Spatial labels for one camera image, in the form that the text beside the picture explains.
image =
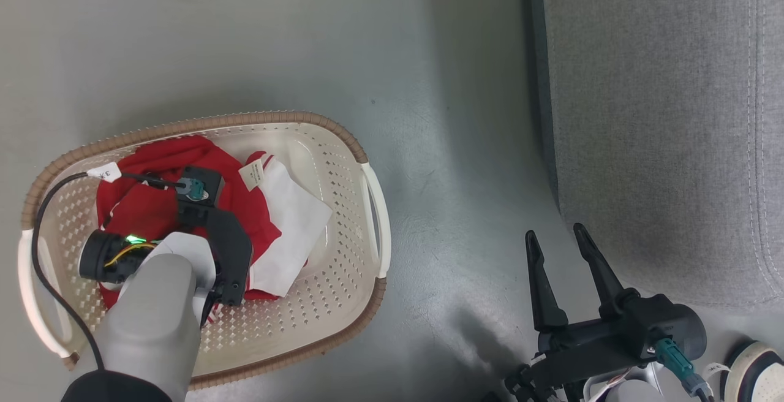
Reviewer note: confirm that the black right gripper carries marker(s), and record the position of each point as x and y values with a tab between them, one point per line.
588	347

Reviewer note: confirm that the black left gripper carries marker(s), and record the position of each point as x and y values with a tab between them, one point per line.
231	249

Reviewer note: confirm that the red and white jersey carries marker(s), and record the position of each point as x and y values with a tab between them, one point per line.
147	206

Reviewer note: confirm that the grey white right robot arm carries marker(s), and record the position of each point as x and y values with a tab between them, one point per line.
756	374

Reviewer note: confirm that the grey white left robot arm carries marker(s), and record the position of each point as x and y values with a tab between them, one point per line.
153	316

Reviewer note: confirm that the cream perforated laundry basket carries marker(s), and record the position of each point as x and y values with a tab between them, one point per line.
318	304

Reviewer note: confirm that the grey fabric sofa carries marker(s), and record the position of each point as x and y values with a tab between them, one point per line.
661	132

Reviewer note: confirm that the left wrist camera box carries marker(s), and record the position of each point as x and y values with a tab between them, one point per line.
202	182

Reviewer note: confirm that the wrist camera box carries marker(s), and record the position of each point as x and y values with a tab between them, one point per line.
202	182
680	325

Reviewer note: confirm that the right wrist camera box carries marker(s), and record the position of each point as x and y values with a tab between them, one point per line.
680	325

